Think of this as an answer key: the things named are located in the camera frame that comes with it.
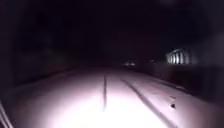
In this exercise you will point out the building with lit windows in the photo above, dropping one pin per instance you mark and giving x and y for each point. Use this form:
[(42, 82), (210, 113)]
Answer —
[(180, 57)]

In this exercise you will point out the distant vehicle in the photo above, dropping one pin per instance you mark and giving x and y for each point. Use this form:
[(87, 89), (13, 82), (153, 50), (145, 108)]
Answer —
[(129, 64)]

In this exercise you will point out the pale paved road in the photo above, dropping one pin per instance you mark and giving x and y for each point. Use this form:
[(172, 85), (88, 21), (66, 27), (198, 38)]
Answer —
[(83, 100)]

